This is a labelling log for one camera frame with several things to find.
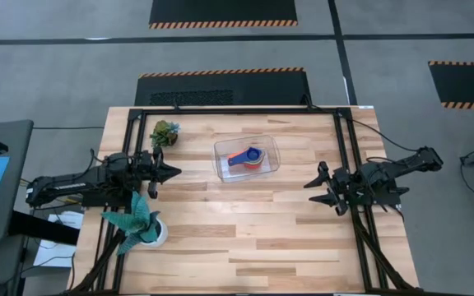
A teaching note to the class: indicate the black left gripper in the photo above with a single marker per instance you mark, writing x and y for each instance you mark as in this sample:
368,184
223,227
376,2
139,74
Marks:
148,166

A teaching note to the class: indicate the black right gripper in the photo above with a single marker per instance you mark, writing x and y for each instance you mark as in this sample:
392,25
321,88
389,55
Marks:
342,187

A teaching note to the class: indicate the orange measuring cup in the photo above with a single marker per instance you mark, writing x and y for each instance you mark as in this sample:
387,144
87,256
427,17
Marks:
233,155

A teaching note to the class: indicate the dark blue measuring cup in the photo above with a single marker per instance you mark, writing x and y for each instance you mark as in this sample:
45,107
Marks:
253,155

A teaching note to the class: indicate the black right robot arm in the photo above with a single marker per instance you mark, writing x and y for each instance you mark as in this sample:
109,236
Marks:
393,172

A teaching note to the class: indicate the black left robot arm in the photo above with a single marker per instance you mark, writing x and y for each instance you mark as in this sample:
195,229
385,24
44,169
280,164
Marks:
76,183

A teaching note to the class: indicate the clear plastic basket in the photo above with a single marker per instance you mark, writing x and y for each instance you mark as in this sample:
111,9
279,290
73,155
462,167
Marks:
245,172

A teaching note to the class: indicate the small potted succulent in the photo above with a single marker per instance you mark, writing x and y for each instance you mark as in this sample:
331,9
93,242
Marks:
164,134

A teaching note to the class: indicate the teal plant in white pot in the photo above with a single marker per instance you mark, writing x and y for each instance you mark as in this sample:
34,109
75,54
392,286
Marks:
138,222

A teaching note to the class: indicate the black perforated hazard-striped floor mat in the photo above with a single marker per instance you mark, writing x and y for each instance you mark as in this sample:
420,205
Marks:
220,88

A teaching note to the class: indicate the white paper sheets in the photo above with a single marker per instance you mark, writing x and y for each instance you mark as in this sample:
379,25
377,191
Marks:
62,220

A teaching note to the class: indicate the grey desk panel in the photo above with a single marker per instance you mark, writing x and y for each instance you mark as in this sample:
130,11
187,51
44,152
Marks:
19,164

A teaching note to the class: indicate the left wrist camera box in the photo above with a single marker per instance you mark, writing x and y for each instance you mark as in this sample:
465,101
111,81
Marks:
153,190

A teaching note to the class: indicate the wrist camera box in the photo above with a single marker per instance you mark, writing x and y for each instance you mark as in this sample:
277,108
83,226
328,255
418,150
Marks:
341,209
153,190

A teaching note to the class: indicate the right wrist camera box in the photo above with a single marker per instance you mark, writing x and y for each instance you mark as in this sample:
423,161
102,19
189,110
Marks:
341,209

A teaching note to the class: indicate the black aluminium table frame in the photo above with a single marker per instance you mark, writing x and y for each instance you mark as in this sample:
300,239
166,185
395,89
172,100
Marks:
241,111

